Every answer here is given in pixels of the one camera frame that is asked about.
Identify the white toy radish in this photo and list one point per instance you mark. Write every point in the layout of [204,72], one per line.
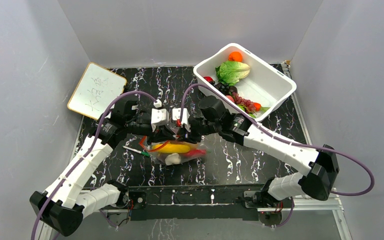
[173,159]

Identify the red toy chili pepper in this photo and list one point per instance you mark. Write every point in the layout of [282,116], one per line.
[195,153]

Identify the green capped marker pen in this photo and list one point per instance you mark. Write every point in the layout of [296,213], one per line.
[141,152]

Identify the dark toy grape bunch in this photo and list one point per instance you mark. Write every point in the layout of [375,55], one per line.
[226,89]

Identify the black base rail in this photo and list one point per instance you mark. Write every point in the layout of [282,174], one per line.
[192,202]

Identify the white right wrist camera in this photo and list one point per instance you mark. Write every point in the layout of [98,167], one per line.
[180,116]

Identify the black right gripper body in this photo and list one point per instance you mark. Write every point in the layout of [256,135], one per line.
[201,127]

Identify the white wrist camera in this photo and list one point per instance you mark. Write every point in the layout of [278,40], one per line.
[180,116]
[159,117]

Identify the white dry-erase board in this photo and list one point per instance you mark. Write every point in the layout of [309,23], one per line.
[96,89]

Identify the yellow toy banana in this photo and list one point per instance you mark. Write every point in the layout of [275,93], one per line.
[170,148]

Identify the red toy grape bunch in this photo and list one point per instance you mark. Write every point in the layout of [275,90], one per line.
[245,104]

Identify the clear zip bag orange zipper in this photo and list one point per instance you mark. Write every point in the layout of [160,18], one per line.
[158,158]

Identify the red toy apple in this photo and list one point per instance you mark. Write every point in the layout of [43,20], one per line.
[208,79]

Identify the green toy lettuce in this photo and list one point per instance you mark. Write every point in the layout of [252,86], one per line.
[231,72]

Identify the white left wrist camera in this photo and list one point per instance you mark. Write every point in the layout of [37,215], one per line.
[159,117]

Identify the orange toy fruit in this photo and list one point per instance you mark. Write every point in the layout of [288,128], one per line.
[235,56]

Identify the white plastic bin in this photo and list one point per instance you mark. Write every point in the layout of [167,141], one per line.
[264,84]

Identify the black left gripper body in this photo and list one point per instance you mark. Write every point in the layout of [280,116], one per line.
[138,125]

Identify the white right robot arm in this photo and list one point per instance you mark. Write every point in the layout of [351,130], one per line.
[317,168]

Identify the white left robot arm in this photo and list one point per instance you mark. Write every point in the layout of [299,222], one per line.
[62,205]

